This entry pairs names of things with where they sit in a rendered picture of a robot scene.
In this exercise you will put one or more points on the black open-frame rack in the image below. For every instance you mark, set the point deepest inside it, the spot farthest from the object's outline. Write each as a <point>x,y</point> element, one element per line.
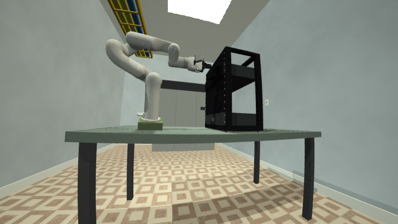
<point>225,79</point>

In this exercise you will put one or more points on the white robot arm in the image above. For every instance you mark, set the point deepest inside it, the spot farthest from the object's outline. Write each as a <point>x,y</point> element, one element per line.
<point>137,41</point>

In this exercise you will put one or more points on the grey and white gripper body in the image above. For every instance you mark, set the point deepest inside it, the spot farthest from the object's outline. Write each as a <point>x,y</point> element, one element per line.
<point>194,68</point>

